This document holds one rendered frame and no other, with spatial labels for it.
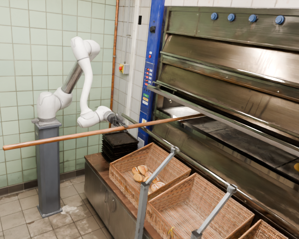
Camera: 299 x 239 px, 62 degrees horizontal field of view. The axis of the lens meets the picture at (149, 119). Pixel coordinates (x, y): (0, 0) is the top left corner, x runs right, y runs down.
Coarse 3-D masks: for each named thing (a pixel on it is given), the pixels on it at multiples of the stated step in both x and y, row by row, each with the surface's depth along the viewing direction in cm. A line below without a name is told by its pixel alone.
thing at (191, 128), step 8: (160, 112) 238; (184, 128) 214; (192, 128) 207; (200, 136) 200; (208, 136) 194; (216, 144) 187; (224, 144) 184; (232, 152) 176; (240, 152) 174; (248, 160) 167; (256, 160) 165; (256, 168) 163; (264, 168) 158; (272, 168) 157; (272, 176) 154; (280, 176) 150; (288, 176) 150; (288, 184) 147; (296, 184) 143
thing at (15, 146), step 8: (160, 120) 206; (168, 120) 211; (176, 120) 217; (112, 128) 181; (120, 128) 184; (128, 128) 188; (64, 136) 160; (72, 136) 163; (80, 136) 166; (16, 144) 144; (24, 144) 146; (32, 144) 149; (40, 144) 152
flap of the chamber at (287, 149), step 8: (152, 88) 220; (168, 96) 203; (184, 104) 189; (200, 104) 201; (200, 112) 177; (208, 112) 171; (224, 120) 161; (240, 128) 152; (256, 128) 162; (256, 136) 144; (272, 144) 136; (280, 144) 133; (296, 144) 145; (296, 152) 127
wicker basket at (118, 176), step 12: (132, 156) 239; (144, 156) 249; (156, 156) 242; (156, 168) 240; (168, 168) 227; (180, 168) 217; (132, 180) 230; (168, 180) 226; (180, 180) 206; (132, 192) 199; (156, 192) 193
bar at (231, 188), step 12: (132, 120) 210; (168, 144) 175; (168, 156) 170; (204, 168) 149; (216, 180) 142; (144, 192) 165; (228, 192) 135; (144, 204) 170; (144, 216) 174; (204, 228) 131
